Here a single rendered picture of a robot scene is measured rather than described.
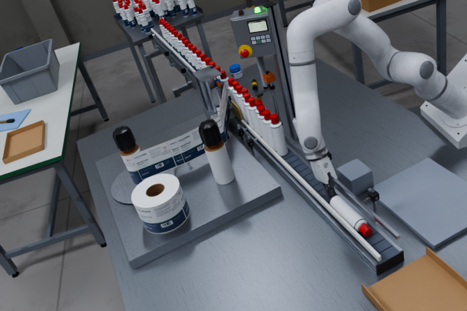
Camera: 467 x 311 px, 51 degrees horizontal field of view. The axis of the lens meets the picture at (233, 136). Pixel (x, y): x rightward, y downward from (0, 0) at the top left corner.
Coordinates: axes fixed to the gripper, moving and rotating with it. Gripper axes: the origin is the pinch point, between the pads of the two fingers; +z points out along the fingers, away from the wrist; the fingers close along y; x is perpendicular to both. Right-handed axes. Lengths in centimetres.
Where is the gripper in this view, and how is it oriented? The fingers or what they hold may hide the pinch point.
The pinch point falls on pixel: (330, 192)
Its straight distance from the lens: 187.2
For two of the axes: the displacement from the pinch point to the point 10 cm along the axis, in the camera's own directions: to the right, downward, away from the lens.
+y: -2.9, -1.3, 9.5
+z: 3.6, 9.0, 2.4
